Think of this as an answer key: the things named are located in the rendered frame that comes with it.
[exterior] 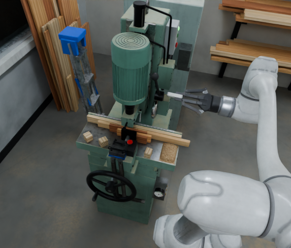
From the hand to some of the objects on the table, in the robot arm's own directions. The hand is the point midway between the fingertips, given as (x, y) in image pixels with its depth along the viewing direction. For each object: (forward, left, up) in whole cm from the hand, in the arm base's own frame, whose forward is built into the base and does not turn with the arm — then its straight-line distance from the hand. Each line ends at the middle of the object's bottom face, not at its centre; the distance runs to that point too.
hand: (175, 95), depth 110 cm
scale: (+23, +6, -38) cm, 44 cm away
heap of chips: (-3, -3, -42) cm, 42 cm away
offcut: (+28, +34, -44) cm, 62 cm away
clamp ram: (+13, +16, -42) cm, 47 cm away
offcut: (+20, +28, -43) cm, 55 cm away
